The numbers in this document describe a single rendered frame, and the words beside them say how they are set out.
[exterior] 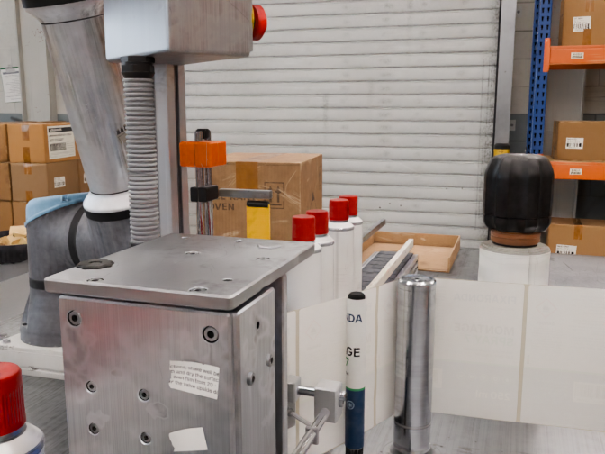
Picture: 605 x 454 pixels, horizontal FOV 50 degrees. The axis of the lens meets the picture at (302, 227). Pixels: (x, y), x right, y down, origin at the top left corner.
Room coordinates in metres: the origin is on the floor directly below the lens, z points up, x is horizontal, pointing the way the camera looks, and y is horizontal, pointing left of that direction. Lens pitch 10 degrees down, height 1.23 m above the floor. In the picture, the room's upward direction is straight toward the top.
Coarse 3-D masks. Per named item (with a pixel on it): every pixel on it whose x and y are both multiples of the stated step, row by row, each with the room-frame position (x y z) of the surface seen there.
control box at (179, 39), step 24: (120, 0) 0.73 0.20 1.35; (144, 0) 0.68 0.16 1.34; (168, 0) 0.64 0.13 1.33; (192, 0) 0.65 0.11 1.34; (216, 0) 0.67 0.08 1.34; (240, 0) 0.69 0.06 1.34; (120, 24) 0.73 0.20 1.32; (144, 24) 0.68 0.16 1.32; (168, 24) 0.64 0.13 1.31; (192, 24) 0.65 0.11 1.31; (216, 24) 0.67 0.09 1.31; (240, 24) 0.69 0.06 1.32; (120, 48) 0.73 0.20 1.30; (144, 48) 0.68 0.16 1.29; (168, 48) 0.64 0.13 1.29; (192, 48) 0.65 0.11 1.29; (216, 48) 0.67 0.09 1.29; (240, 48) 0.69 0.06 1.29
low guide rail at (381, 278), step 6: (408, 240) 1.57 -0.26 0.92; (402, 246) 1.49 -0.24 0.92; (408, 246) 1.50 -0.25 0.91; (402, 252) 1.43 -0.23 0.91; (408, 252) 1.51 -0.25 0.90; (396, 258) 1.37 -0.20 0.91; (402, 258) 1.44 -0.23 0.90; (390, 264) 1.31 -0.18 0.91; (396, 264) 1.36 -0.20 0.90; (384, 270) 1.26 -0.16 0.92; (390, 270) 1.29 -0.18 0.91; (378, 276) 1.22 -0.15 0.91; (384, 276) 1.24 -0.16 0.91; (372, 282) 1.17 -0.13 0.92; (378, 282) 1.18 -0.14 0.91; (384, 282) 1.24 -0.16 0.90; (366, 288) 1.13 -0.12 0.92
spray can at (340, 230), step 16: (336, 208) 1.05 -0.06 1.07; (336, 224) 1.05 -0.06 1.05; (352, 224) 1.06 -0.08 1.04; (336, 240) 1.04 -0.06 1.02; (352, 240) 1.05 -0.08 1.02; (336, 256) 1.04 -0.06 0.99; (352, 256) 1.05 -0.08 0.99; (336, 272) 1.04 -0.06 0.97; (352, 272) 1.05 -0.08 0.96; (336, 288) 1.04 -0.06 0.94; (352, 288) 1.06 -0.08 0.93
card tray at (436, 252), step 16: (368, 240) 1.86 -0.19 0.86; (384, 240) 1.92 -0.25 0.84; (400, 240) 1.91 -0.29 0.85; (416, 240) 1.89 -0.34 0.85; (432, 240) 1.88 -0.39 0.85; (448, 240) 1.86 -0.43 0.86; (368, 256) 1.74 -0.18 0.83; (432, 256) 1.74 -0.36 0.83; (448, 256) 1.74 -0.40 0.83; (448, 272) 1.57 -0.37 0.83
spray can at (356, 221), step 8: (352, 200) 1.10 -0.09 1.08; (352, 208) 1.10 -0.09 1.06; (352, 216) 1.10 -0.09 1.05; (360, 224) 1.10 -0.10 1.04; (360, 232) 1.10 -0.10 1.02; (360, 240) 1.10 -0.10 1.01; (360, 248) 1.10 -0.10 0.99; (360, 256) 1.10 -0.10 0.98; (360, 264) 1.10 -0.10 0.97; (360, 272) 1.10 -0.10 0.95; (360, 280) 1.11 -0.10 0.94; (360, 288) 1.11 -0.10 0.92
